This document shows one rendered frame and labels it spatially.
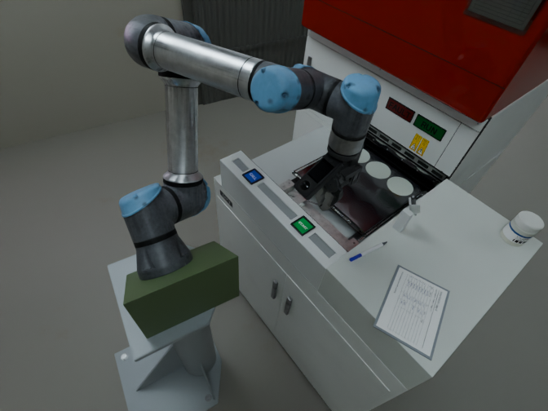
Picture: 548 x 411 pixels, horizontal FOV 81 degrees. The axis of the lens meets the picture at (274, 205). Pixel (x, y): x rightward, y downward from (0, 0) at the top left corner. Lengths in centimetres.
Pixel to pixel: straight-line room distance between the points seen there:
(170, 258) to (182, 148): 30
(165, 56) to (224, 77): 15
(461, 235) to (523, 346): 129
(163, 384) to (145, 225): 107
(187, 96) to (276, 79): 41
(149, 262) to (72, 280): 131
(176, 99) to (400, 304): 79
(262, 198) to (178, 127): 35
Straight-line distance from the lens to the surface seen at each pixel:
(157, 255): 90
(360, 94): 64
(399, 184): 133
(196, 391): 179
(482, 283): 111
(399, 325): 92
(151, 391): 182
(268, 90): 56
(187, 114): 92
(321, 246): 98
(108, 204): 248
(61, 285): 221
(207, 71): 67
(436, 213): 120
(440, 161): 133
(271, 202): 105
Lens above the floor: 176
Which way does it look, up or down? 50 degrees down
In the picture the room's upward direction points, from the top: 6 degrees clockwise
